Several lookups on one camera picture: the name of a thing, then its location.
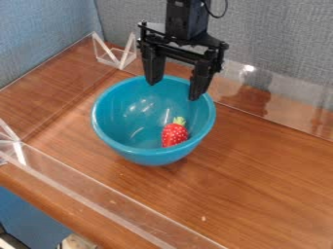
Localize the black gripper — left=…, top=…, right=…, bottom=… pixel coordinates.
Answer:
left=138, top=21, right=229, bottom=101

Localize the red toy strawberry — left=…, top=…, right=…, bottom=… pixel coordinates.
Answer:
left=162, top=117, right=188, bottom=148

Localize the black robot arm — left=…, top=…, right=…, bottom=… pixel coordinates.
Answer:
left=138, top=0, right=229, bottom=101

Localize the blue plastic bowl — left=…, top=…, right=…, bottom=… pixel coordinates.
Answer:
left=91, top=75, right=215, bottom=166

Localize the clear acrylic back barrier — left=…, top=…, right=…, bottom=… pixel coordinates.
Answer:
left=128, top=48, right=333, bottom=143

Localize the clear acrylic barrier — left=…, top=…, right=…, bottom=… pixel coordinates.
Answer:
left=128, top=48, right=333, bottom=143
left=0, top=142, right=226, bottom=249

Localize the clear acrylic front barrier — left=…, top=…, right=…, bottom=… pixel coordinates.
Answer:
left=0, top=142, right=226, bottom=249

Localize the clear acrylic corner bracket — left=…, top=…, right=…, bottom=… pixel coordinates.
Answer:
left=92, top=32, right=136, bottom=70

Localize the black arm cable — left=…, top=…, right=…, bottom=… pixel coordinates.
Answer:
left=199, top=0, right=229, bottom=19

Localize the clear acrylic left bracket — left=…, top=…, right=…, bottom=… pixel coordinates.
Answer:
left=0, top=119, right=25, bottom=165

